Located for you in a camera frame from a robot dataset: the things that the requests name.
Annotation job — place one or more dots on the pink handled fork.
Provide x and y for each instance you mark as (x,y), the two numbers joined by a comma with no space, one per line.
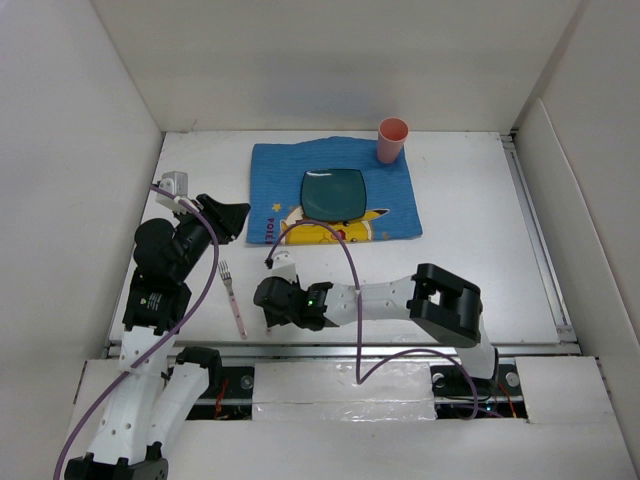
(227,281)

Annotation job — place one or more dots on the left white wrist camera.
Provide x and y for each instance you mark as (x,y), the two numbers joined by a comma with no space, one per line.
(176,184)

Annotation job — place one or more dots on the white foam block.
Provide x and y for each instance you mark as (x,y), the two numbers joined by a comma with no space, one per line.
(313,391)

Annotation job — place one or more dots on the blue Pikachu cloth placemat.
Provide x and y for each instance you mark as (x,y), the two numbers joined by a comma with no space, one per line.
(276,177)

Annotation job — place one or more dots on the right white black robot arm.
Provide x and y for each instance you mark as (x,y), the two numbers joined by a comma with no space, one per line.
(445,306)

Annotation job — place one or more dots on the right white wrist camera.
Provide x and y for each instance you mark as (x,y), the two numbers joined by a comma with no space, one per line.
(281,264)

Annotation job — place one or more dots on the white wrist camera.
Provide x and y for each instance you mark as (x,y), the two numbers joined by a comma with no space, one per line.
(176,184)
(281,264)

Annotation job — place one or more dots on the aluminium right side rail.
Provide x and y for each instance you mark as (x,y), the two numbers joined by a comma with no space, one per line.
(563,324)

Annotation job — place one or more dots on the salmon pink plastic cup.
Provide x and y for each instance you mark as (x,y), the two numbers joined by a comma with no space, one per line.
(392,134)

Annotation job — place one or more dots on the dark teal square plate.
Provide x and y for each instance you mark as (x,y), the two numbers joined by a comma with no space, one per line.
(333,195)

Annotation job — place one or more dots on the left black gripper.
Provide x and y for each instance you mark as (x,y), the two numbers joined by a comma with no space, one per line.
(227,218)

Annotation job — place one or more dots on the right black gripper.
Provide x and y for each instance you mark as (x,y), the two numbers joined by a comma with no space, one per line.
(275,317)

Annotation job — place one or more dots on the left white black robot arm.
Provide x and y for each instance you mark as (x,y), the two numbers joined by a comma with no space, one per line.
(148,403)

